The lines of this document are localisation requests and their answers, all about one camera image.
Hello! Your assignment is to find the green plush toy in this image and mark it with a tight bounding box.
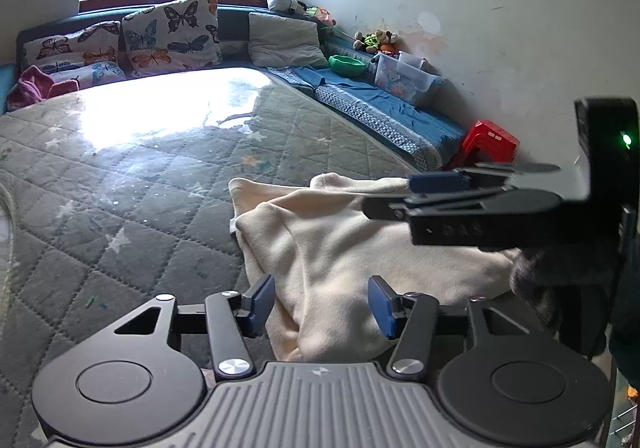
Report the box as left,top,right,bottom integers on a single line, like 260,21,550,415
352,30,381,53

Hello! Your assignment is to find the grey pillow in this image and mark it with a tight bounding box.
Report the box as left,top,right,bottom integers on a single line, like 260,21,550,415
247,12,328,69

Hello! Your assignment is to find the brown plush bear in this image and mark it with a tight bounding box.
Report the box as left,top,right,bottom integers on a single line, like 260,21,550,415
375,29,401,56

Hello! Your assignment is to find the blue bench mattress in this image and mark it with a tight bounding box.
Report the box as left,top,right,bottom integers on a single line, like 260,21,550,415
270,66,443,173

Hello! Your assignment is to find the green bowl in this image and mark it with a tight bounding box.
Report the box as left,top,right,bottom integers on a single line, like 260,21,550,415
328,55,368,77

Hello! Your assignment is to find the flat butterfly print pillow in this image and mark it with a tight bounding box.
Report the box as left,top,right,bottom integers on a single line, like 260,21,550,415
20,21,126,91

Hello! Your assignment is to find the pink cloth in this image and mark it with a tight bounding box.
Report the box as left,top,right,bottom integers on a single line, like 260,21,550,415
6,65,81,111

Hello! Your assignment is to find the red plastic stool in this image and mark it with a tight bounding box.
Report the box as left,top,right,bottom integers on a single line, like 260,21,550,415
445,120,521,171

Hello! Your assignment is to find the blue corner sofa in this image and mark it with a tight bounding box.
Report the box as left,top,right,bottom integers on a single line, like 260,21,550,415
0,0,471,173

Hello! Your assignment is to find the clear plastic storage box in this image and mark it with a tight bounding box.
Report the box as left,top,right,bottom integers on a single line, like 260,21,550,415
372,51,445,108

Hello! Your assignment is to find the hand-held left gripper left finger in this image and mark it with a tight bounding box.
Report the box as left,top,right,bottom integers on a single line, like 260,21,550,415
114,274,277,379

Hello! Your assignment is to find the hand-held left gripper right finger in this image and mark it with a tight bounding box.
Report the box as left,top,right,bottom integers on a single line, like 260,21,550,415
367,276,531,379

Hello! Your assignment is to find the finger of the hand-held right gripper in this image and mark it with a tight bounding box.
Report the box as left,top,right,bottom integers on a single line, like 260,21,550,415
361,188,521,221
407,163,561,193

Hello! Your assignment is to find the pink and green toy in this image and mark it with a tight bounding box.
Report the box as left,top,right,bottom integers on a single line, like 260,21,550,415
306,6,337,28

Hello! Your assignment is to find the panda plush toy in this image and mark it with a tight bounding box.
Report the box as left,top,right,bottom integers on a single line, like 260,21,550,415
266,0,307,16

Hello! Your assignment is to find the large butterfly print pillow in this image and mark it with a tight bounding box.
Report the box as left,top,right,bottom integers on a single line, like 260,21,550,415
121,0,222,77

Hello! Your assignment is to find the cream towel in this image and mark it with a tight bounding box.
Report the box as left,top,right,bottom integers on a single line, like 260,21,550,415
228,172,531,363

